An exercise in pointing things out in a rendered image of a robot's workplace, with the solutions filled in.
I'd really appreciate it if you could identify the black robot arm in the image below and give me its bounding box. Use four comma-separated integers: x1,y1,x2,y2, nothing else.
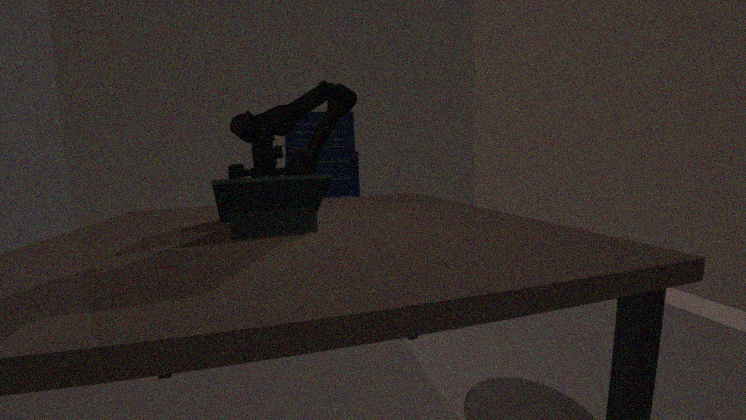
230,81,357,175

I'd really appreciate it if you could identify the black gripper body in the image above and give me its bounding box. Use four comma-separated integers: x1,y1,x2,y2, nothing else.
228,145,301,179

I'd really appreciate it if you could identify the dark grey switch panel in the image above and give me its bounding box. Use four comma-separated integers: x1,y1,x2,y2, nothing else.
212,174,332,241

